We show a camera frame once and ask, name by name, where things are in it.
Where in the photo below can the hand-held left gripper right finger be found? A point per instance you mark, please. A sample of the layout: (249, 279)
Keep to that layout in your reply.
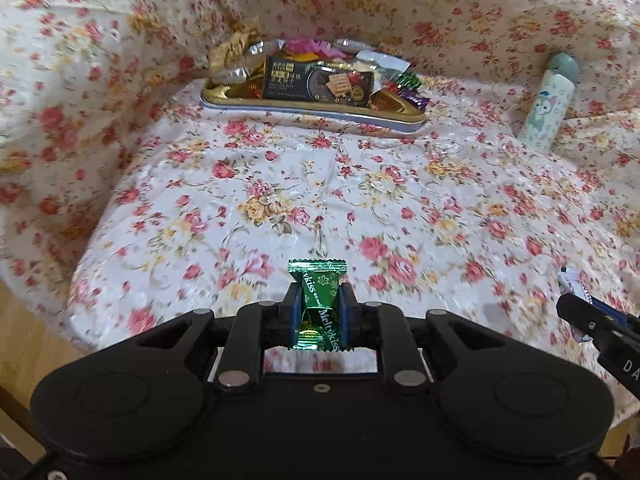
(346, 317)

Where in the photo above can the gold tray with blue rim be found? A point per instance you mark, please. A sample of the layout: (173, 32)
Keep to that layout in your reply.
(300, 107)

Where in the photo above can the black cracker packet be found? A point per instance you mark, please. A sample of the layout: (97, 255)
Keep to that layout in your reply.
(320, 82)

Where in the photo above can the pile of assorted snack packets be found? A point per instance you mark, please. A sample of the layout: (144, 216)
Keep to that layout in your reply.
(320, 50)

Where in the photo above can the white cartoon print bottle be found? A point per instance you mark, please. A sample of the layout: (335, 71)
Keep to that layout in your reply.
(547, 105)

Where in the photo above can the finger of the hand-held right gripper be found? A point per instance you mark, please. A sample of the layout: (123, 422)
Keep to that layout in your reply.
(585, 320)

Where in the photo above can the floral sofa cover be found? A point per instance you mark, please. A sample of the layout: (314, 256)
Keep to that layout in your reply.
(400, 200)

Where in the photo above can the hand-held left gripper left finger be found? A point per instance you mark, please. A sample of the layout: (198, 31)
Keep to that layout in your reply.
(297, 317)

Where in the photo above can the white bar packet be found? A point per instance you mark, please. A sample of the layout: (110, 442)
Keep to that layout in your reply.
(575, 282)

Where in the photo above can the green foil candy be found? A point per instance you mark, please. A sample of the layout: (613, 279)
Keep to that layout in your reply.
(320, 300)

